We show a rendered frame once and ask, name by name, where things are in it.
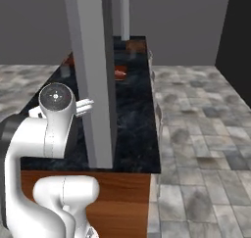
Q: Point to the red-brown tray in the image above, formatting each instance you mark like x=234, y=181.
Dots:
x=121, y=67

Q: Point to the wooden counter with dark top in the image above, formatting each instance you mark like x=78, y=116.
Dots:
x=134, y=124

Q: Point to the orange food item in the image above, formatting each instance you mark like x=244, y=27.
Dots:
x=119, y=73

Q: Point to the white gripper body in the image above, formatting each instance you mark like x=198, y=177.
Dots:
x=84, y=106

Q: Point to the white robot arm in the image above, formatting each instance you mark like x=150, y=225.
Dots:
x=29, y=140

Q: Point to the grey fridge door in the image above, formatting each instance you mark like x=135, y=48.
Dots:
x=94, y=85

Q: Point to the red-brown object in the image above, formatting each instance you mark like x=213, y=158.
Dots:
x=70, y=59

